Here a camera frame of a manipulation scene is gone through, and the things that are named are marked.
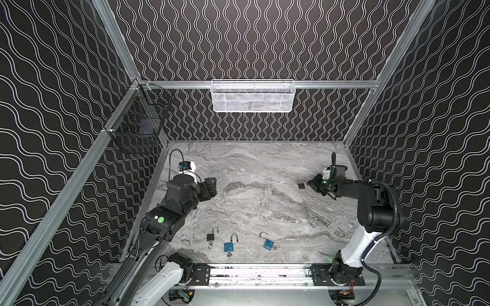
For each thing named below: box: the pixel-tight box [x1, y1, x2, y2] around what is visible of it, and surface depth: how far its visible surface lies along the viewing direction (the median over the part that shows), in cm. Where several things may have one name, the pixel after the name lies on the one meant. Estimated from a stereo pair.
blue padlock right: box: [259, 231, 274, 252], surface depth 83 cm
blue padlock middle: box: [223, 233, 239, 252], surface depth 83 cm
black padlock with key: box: [206, 226, 219, 250], surface depth 85 cm
